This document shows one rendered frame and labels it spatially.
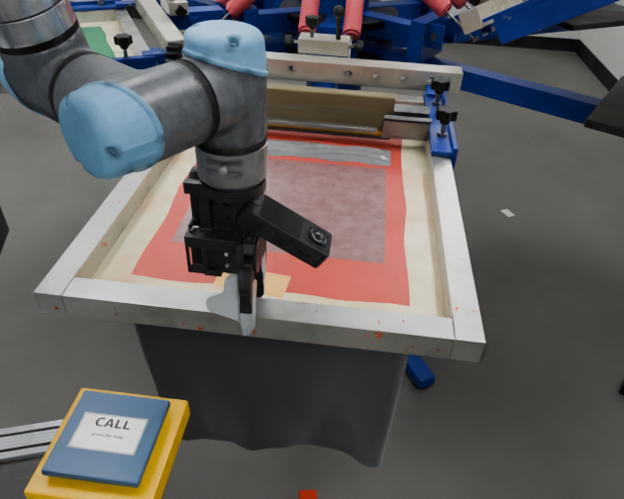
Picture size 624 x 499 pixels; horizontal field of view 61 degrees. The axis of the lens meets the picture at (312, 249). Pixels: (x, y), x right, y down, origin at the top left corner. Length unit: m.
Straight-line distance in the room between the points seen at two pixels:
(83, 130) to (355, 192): 0.63
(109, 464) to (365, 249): 0.48
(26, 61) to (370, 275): 0.52
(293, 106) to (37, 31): 0.71
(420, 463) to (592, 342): 0.90
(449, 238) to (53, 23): 0.60
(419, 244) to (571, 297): 1.63
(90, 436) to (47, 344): 1.53
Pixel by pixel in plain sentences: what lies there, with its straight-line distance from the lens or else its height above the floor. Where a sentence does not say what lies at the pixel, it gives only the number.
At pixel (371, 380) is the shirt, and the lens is 0.90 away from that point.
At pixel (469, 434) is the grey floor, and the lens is 1.86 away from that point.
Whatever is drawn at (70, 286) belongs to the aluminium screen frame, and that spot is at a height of 0.99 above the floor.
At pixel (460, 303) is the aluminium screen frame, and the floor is 0.99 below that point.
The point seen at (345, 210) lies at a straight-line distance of 0.95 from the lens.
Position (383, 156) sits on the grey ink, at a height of 0.96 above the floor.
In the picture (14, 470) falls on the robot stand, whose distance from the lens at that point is 1.60.
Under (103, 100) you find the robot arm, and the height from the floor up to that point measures 1.31.
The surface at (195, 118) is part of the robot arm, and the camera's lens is 0.48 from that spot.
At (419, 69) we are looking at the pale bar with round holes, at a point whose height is 1.04.
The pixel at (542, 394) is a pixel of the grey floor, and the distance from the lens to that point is 2.04.
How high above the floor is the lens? 1.48
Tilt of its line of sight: 38 degrees down
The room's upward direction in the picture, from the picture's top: 3 degrees clockwise
